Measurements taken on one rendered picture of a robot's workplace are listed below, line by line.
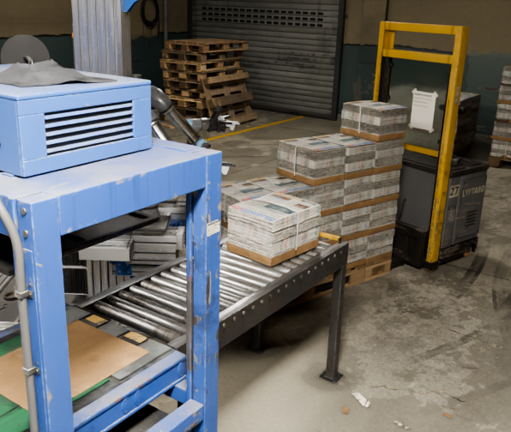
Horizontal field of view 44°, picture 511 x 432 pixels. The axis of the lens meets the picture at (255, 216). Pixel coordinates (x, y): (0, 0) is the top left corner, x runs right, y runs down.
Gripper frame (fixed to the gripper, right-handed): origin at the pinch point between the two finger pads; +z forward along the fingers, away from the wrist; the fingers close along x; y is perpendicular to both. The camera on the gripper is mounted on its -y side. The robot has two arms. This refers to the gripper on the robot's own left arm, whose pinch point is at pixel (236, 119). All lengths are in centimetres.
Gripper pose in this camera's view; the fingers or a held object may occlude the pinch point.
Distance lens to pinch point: 417.8
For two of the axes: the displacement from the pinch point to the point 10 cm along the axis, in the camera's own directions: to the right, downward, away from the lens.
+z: 9.0, -1.1, 4.2
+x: 4.3, 4.3, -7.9
